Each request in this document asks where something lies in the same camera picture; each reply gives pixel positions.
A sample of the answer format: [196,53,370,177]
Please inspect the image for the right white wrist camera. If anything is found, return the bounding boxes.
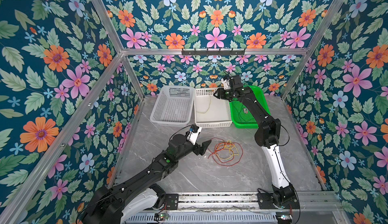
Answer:
[221,77,231,90]

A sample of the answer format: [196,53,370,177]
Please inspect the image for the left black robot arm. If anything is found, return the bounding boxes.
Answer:
[79,134,212,224]

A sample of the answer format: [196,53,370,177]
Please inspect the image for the yellow cable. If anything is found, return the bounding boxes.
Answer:
[196,95,213,114]
[214,139,238,159]

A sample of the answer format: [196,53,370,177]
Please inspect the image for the cream perforated basket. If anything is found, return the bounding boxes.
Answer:
[194,88,232,128]

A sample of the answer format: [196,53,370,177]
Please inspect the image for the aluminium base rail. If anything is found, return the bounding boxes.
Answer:
[124,190,350,224]

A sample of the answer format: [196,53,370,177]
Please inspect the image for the red cable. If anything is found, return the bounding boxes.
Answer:
[207,137,244,167]

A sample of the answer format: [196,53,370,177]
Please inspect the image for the green cable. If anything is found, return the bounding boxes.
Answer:
[234,102,258,125]

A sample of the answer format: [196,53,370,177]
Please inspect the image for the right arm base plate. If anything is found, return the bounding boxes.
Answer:
[257,192,300,210]

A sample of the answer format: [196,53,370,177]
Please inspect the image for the white mesh basket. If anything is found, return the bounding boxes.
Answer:
[150,86,195,127]

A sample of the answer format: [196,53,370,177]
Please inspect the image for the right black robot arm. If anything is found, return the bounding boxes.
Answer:
[213,75,299,208]

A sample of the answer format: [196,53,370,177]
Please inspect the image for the black hook bar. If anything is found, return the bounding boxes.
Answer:
[181,48,246,56]

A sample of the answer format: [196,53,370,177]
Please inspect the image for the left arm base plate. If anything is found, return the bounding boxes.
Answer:
[152,194,179,210]

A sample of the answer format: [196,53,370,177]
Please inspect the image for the green plastic basket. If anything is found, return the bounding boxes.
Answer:
[229,86,270,129]

